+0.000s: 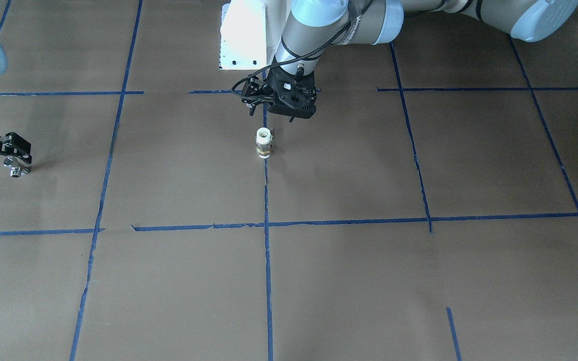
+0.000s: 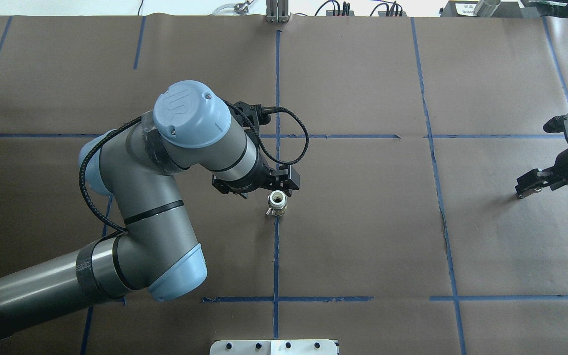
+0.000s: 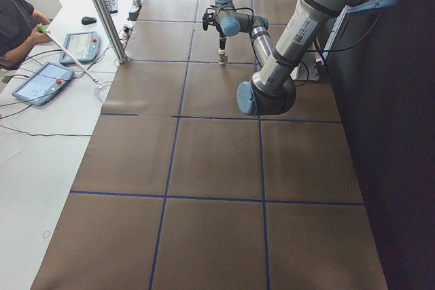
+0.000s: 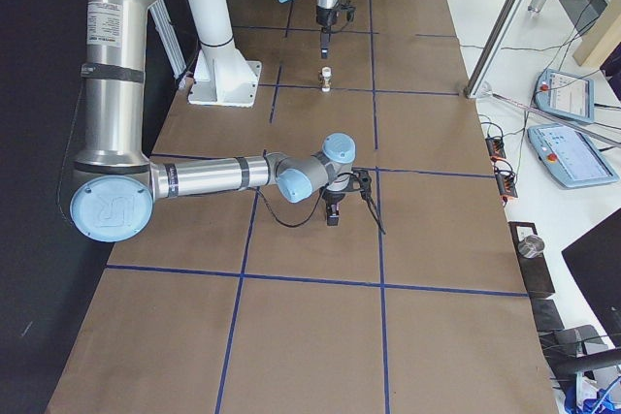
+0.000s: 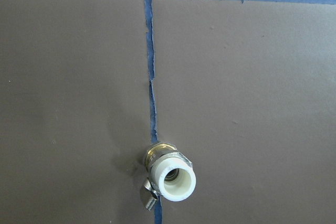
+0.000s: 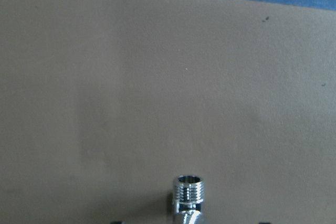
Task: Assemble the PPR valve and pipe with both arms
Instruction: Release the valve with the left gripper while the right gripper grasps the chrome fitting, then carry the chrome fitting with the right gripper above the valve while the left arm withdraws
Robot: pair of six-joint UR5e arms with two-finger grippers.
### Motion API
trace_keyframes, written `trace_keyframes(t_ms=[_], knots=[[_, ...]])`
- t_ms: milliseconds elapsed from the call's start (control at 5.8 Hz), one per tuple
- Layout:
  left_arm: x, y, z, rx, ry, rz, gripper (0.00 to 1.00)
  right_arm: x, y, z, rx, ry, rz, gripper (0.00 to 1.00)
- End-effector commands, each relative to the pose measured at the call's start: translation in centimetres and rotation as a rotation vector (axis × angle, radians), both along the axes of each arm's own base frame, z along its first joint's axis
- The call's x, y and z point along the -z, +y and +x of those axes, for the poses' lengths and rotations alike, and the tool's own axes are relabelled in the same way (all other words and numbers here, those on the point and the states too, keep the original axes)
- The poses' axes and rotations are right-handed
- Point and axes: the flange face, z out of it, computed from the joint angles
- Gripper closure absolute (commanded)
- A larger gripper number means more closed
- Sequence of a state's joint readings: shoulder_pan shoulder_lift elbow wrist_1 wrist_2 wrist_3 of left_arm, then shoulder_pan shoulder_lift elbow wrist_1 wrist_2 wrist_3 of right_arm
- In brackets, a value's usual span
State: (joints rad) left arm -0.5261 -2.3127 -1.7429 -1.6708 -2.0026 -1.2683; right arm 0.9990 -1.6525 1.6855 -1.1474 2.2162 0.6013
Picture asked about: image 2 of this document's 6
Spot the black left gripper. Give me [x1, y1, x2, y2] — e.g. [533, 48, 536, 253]
[212, 102, 301, 198]

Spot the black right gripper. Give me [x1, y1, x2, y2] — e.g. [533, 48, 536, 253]
[515, 111, 568, 199]

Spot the white brass PPR valve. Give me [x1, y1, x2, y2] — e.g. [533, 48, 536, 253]
[265, 190, 287, 216]

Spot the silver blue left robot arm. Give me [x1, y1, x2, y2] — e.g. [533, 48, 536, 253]
[0, 80, 300, 340]

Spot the brown paper table mat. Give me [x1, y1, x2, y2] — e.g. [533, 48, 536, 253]
[0, 14, 568, 355]

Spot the black power strip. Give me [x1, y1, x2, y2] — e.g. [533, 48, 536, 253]
[316, 0, 351, 17]

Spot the steel metal cup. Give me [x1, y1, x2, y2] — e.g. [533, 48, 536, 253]
[473, 0, 501, 18]

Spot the aluminium profile camera post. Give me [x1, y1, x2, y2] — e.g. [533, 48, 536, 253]
[265, 0, 290, 23]

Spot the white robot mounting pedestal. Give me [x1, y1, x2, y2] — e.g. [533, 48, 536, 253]
[209, 339, 340, 355]

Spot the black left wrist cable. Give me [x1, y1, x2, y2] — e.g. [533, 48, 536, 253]
[79, 106, 310, 232]

